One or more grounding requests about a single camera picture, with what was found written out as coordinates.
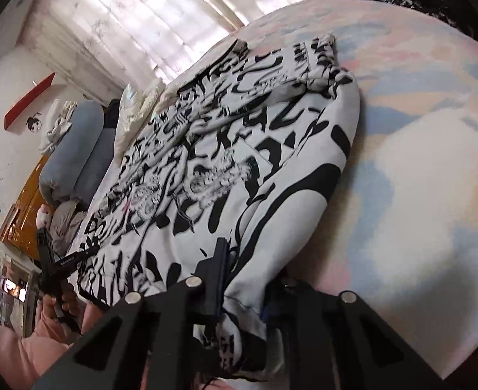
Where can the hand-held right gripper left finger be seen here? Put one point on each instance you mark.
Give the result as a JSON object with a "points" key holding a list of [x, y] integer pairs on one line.
{"points": [[210, 280]]}

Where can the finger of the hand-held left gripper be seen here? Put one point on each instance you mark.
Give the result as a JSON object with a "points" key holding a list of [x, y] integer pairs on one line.
{"points": [[46, 248], [78, 258]]}

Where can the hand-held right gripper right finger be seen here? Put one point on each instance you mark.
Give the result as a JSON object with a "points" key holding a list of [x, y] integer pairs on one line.
{"points": [[299, 313]]}

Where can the black and white printed jacket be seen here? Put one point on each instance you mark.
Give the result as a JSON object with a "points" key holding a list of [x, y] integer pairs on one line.
{"points": [[222, 150]]}

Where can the person's left forearm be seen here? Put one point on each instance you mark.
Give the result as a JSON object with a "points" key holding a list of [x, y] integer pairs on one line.
{"points": [[15, 353]]}

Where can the white clothes pile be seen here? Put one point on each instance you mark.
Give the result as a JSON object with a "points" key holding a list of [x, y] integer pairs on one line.
{"points": [[58, 126]]}

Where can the person's left hand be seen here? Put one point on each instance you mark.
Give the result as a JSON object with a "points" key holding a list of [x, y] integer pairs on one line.
{"points": [[71, 306]]}

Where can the white pink plush toy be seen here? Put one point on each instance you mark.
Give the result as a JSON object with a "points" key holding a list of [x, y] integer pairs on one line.
{"points": [[44, 216]]}

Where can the grey beige cloth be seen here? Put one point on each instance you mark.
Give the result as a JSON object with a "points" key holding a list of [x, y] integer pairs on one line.
{"points": [[66, 223]]}

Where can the orange wooden headboard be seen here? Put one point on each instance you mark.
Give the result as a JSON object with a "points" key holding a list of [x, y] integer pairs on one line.
{"points": [[23, 211]]}

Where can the blue rolled duvet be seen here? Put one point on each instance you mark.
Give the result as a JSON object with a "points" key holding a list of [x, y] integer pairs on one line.
{"points": [[76, 146]]}

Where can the black garment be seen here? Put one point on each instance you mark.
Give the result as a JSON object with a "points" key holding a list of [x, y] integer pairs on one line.
{"points": [[111, 118]]}

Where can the cream puffer jacket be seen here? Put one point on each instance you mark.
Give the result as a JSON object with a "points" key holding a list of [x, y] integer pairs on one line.
{"points": [[131, 122]]}

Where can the pastel patterned bedsheet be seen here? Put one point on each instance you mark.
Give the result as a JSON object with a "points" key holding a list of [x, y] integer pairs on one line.
{"points": [[425, 150]]}

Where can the white sheer curtain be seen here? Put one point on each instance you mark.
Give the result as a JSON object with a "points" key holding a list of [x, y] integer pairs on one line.
{"points": [[141, 16]]}

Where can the cartoon face wall sticker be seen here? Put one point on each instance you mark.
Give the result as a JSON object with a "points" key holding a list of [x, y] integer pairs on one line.
{"points": [[33, 124]]}

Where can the red wall shelf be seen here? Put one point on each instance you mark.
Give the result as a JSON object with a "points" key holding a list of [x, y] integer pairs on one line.
{"points": [[27, 101]]}

